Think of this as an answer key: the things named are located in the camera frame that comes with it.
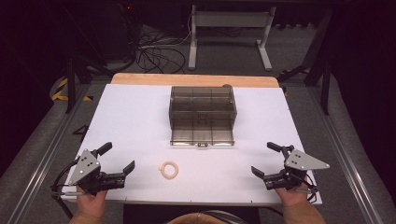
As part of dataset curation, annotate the person's right hand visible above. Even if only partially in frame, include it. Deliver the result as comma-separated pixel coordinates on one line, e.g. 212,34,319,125
274,182,313,208

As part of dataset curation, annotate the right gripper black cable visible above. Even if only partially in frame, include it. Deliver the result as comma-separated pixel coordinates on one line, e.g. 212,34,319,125
302,173,319,203

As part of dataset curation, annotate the bundle of black floor cables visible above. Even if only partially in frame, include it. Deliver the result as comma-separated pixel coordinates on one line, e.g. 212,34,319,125
134,27,189,75

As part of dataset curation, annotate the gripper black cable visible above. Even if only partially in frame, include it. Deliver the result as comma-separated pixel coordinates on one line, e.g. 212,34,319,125
49,158,80,201
302,173,319,203

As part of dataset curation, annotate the person's left hand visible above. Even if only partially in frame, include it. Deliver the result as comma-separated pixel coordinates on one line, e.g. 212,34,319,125
76,185,108,218

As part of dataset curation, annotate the black metal stand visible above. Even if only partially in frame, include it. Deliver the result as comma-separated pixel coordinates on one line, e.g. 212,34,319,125
276,8,332,117
64,55,117,115

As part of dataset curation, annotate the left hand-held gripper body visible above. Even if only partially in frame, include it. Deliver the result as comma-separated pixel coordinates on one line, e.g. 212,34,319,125
68,148,128,196

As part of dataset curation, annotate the grey metal desk frame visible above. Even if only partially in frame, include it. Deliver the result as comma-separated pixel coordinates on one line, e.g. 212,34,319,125
187,4,277,72

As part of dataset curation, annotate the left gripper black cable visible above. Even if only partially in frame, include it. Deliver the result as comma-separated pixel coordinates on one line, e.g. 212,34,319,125
49,158,80,201

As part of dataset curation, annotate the black equipment with red light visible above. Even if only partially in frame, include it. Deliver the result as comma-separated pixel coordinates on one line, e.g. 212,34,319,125
102,0,142,63

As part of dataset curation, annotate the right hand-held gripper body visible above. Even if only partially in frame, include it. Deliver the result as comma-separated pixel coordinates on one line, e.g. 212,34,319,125
262,145,331,191

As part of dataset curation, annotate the beige bead bracelet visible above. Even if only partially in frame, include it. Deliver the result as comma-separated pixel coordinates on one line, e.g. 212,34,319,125
158,161,179,180

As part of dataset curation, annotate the translucent grey drawer box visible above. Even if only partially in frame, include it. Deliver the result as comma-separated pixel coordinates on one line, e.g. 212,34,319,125
168,86,238,147

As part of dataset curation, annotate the aluminium floor rail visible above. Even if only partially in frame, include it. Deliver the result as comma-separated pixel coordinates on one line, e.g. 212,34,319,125
12,82,94,224
305,86,386,224

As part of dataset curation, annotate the yellow black hazard tape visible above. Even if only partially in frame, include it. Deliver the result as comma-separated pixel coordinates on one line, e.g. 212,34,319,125
50,77,94,103

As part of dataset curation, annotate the white table board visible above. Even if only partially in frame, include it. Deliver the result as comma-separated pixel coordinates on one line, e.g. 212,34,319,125
60,83,323,206

